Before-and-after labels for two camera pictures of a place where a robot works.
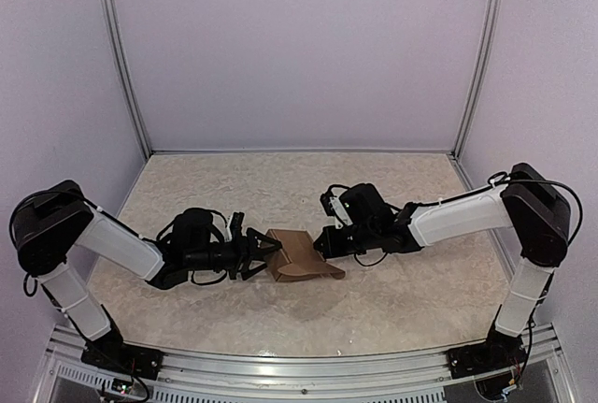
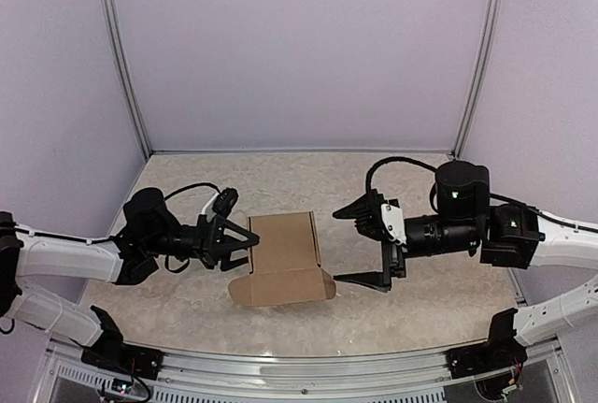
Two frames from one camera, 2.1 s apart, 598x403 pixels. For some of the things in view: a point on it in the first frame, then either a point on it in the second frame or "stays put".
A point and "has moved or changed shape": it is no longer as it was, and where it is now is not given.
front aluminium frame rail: (416, 377) stays put
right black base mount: (499, 352) stays put
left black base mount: (111, 352) stays put
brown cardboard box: (298, 258) has moved or changed shape
